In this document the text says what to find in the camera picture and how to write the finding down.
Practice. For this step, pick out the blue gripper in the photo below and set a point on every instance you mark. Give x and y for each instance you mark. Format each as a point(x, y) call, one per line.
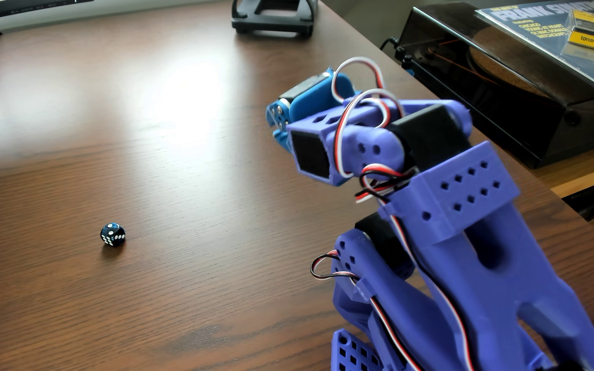
point(305, 103)

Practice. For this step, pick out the black monitor base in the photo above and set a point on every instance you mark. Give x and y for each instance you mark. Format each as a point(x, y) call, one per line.
point(18, 8)

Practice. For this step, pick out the black turntable with dust cover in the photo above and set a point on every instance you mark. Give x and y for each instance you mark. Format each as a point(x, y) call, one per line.
point(560, 129)

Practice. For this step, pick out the purple perforated robot base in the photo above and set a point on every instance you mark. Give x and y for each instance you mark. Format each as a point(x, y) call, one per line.
point(351, 353)

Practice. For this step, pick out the dark blue dice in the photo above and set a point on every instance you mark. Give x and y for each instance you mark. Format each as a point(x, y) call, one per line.
point(113, 234)

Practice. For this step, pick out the light wooden shelf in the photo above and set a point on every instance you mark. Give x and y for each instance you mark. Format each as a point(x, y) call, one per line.
point(585, 175)

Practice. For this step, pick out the black plastic stand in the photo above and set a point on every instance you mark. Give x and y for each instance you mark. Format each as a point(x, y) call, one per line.
point(274, 20)

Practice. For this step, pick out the purple robot arm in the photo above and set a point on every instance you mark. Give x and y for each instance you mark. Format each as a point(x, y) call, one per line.
point(482, 283)

